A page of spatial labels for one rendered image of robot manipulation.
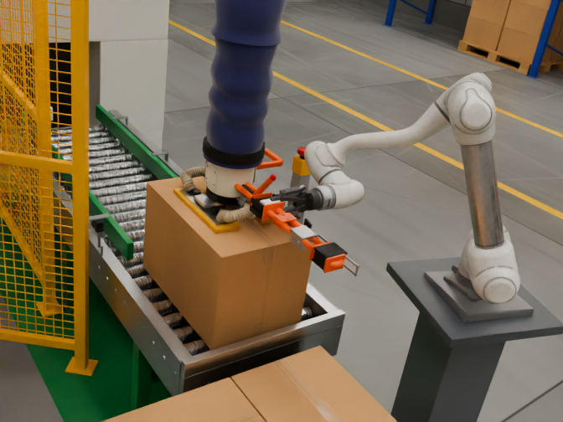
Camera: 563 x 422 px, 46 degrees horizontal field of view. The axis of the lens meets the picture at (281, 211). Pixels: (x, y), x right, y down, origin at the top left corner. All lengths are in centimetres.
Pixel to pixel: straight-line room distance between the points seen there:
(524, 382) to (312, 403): 158
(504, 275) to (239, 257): 89
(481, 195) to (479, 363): 80
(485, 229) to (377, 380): 124
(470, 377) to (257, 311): 92
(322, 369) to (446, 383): 56
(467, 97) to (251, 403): 121
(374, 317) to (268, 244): 151
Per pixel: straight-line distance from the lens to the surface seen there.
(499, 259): 238
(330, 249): 208
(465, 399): 293
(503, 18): 1015
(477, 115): 216
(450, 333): 247
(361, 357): 346
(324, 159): 250
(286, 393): 236
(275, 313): 255
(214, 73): 231
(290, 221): 224
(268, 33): 225
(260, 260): 235
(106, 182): 359
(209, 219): 242
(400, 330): 371
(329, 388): 242
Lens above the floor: 214
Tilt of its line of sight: 28 degrees down
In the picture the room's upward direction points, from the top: 9 degrees clockwise
